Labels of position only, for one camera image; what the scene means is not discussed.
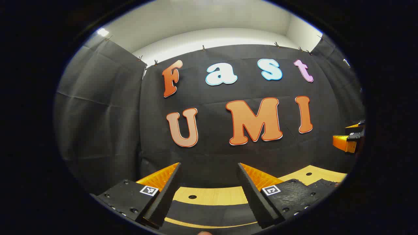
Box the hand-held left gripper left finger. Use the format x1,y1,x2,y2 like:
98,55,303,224
90,162,182,229

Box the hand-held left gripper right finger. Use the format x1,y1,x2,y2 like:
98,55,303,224
237,163,323,229

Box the dark grey jeans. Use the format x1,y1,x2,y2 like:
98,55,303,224
160,178,342,235

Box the black backdrop cloth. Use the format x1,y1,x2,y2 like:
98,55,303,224
54,33,366,196

